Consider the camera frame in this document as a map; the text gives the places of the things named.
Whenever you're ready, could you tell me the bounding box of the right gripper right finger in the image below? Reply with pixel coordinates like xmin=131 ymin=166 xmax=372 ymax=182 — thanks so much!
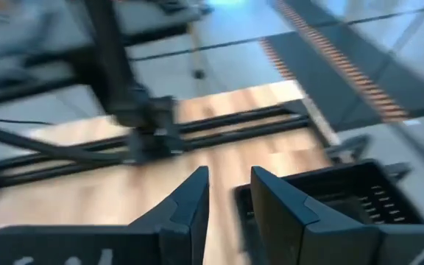
xmin=250 ymin=166 xmax=381 ymax=265

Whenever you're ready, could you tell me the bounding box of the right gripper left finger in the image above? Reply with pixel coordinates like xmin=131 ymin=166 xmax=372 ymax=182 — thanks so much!
xmin=129 ymin=166 xmax=211 ymax=265

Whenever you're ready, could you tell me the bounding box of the black slotted plastic basket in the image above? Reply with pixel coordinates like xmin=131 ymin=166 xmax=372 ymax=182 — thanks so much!
xmin=233 ymin=158 xmax=424 ymax=265

